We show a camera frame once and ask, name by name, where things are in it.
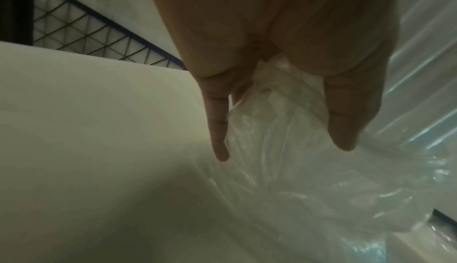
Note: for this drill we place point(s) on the pack of clear straws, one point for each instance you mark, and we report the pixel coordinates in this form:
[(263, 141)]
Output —
[(303, 177)]

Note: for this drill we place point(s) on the person's left hand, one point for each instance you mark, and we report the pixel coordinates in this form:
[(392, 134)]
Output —
[(271, 13)]

